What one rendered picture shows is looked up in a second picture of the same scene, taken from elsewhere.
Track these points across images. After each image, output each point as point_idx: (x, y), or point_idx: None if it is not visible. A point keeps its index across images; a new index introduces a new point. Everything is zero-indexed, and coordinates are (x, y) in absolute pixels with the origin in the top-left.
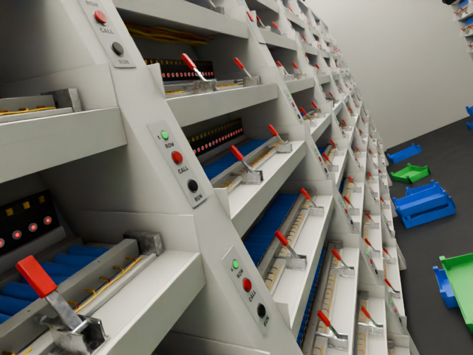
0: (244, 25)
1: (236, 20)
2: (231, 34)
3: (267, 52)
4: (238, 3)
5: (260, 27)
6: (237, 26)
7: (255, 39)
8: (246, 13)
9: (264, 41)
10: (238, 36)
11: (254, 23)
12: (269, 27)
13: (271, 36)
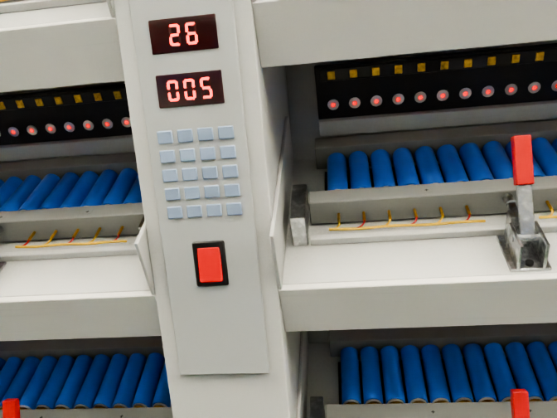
0: (126, 306)
1: (45, 304)
2: (7, 340)
3: (256, 405)
4: (152, 212)
5: (507, 217)
6: (58, 317)
7: (168, 362)
8: (144, 269)
9: (256, 366)
10: (66, 338)
11: (235, 288)
12: (544, 245)
13: (506, 297)
